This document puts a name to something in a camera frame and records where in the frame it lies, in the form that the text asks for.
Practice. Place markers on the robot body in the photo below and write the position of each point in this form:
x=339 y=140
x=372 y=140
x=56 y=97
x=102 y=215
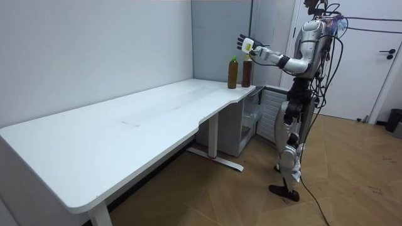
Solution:
x=315 y=47

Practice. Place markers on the robot legs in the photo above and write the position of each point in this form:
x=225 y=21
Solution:
x=290 y=138

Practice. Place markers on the white standing desk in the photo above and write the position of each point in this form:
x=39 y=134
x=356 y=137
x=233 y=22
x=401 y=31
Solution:
x=103 y=132

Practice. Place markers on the small grey fridge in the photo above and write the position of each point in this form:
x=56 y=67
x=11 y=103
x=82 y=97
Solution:
x=234 y=125

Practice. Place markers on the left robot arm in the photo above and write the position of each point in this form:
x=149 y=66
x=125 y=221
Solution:
x=293 y=64

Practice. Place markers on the metal door stopper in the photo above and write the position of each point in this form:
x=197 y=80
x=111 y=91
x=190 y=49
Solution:
x=364 y=119

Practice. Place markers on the white room door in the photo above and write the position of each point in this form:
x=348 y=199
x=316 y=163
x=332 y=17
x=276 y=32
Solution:
x=361 y=72

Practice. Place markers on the white slatted panel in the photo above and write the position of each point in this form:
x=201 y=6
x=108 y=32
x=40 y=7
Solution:
x=269 y=113

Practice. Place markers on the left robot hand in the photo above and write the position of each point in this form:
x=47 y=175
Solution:
x=248 y=45

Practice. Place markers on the orange cap tea bottle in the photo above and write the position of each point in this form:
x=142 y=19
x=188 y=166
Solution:
x=247 y=73

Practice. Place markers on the black waste bin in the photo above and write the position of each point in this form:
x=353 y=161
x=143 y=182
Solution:
x=394 y=120

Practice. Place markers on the green cap tea bottle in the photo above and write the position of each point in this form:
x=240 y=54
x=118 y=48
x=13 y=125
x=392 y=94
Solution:
x=232 y=73

